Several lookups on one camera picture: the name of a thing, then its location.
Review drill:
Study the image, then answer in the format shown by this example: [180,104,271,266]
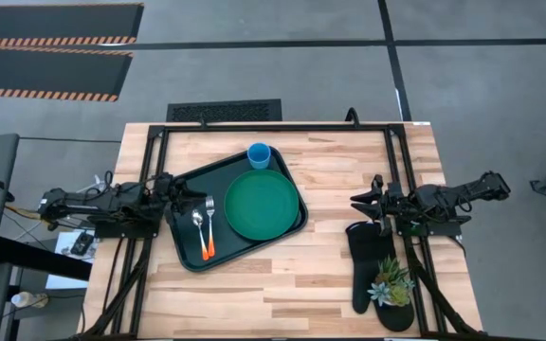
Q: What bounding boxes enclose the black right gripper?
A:
[349,173,420,223]

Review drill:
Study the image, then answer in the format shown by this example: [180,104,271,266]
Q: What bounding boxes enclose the potted succulent plant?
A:
[367,255,417,309]

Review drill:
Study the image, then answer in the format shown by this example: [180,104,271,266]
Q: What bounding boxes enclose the fork with orange handle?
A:
[204,194,217,259]

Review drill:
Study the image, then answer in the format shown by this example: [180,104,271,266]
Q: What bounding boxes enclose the black oven mitt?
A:
[344,220,416,333]

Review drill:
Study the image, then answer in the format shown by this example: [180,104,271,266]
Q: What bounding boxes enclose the dark green plastic tray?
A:
[161,145,310,274]

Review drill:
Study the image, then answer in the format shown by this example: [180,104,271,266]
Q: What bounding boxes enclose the white paper sheet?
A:
[44,226,99,291]

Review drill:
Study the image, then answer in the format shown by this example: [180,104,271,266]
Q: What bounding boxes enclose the small black device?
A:
[69,230,96,258]

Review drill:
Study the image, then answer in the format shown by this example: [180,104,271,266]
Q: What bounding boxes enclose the green round plate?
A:
[223,168,301,242]

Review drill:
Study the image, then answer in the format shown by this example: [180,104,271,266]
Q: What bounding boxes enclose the clear water bottle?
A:
[10,290,49,310]

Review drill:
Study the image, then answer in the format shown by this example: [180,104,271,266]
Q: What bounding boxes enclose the spoon with orange handle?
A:
[191,207,210,262]

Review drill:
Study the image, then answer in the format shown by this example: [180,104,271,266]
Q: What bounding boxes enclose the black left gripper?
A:
[151,171,209,215]

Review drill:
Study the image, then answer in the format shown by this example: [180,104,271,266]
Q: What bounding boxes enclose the black metal table frame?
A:
[79,120,483,340]

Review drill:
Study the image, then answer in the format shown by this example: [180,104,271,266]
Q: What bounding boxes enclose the black hazard-striped floor mat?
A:
[0,45,135,103]
[0,2,146,49]

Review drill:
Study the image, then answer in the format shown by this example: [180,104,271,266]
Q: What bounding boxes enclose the blue plastic cup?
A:
[246,142,273,171]

